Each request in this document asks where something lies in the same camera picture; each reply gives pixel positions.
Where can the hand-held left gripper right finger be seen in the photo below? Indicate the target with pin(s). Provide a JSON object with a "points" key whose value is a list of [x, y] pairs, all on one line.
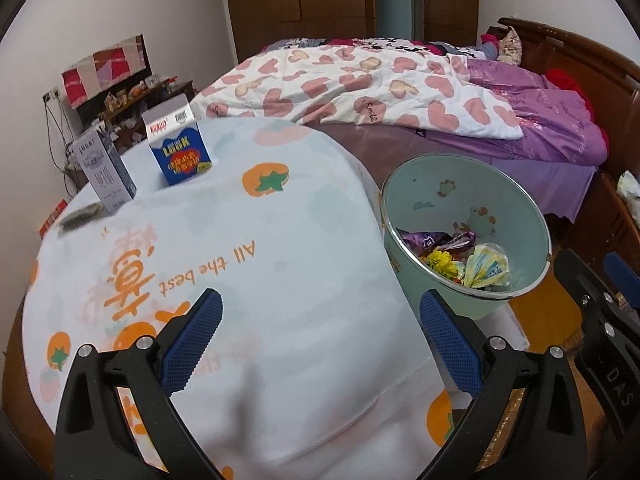
{"points": [[450, 345]]}

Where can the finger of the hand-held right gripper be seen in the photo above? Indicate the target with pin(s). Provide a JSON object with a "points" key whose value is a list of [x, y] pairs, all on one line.
{"points": [[580, 285], [622, 280]]}

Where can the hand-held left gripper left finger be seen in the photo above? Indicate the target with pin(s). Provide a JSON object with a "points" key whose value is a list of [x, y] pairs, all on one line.
{"points": [[192, 342]]}

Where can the yellow plastic bag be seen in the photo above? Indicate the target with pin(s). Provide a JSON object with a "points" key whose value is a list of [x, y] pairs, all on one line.
{"points": [[442, 262]]}

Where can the clear bag with yellow print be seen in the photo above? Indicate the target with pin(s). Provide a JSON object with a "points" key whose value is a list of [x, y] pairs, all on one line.
{"points": [[485, 265]]}

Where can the purple snack wrapper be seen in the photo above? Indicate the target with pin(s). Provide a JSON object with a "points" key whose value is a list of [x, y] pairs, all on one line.
{"points": [[425, 240]]}

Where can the light green waste bin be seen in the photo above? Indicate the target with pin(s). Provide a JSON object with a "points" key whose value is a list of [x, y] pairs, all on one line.
{"points": [[450, 195]]}

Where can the wooden bedside cabinet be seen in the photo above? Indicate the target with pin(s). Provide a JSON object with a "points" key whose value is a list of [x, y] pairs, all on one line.
{"points": [[600, 230]]}

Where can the white crumpled tissue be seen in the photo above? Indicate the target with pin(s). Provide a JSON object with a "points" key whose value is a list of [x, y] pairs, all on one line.
{"points": [[629, 190]]}

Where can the white printed tablecloth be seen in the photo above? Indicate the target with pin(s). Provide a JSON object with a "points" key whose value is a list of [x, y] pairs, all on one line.
{"points": [[280, 260]]}

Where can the mauve bed sheet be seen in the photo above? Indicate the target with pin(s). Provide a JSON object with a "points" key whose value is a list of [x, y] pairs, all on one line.
{"points": [[500, 180]]}

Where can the dark green sachet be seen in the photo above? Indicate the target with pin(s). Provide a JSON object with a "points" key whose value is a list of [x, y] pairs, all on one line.
{"points": [[80, 217]]}

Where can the purple quilt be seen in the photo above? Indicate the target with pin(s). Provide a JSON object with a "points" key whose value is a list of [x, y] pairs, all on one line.
{"points": [[540, 115]]}

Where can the blue white milk carton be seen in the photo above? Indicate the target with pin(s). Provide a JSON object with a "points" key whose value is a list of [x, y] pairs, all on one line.
{"points": [[180, 157]]}

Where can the red white carton box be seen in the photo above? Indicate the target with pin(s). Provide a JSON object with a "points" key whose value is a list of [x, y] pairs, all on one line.
{"points": [[52, 217]]}

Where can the grey milk carton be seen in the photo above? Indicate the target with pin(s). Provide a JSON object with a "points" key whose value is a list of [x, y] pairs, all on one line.
{"points": [[102, 175]]}

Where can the floral pillow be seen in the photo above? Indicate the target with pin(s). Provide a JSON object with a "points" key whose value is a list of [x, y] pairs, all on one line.
{"points": [[510, 46]]}

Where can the wooden tv cabinet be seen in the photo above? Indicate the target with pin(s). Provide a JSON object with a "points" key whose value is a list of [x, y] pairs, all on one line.
{"points": [[165, 95]]}

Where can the orange toy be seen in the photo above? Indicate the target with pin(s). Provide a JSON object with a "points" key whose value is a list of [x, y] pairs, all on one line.
{"points": [[137, 91]]}

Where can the white heart print blanket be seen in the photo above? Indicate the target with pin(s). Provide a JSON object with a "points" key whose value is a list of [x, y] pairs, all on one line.
{"points": [[350, 85]]}

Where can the black television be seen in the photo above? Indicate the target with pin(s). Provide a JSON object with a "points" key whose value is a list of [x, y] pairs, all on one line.
{"points": [[148, 60]]}

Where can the red pink patchwork cloth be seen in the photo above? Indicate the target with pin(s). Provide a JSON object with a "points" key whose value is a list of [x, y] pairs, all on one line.
{"points": [[102, 70]]}

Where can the black white patterned blanket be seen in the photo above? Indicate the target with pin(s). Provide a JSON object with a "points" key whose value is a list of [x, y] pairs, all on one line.
{"points": [[380, 45]]}

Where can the frosted glass door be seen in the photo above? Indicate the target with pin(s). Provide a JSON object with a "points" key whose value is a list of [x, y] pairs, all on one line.
{"points": [[397, 0]]}

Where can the brown wooden wardrobe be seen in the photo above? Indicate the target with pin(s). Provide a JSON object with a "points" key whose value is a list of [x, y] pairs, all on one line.
{"points": [[280, 10]]}

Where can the wooden bed frame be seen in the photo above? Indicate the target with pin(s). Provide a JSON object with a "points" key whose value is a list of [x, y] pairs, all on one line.
{"points": [[575, 45]]}

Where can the white wall socket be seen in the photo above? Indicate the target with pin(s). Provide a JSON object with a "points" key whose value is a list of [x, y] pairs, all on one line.
{"points": [[51, 95]]}

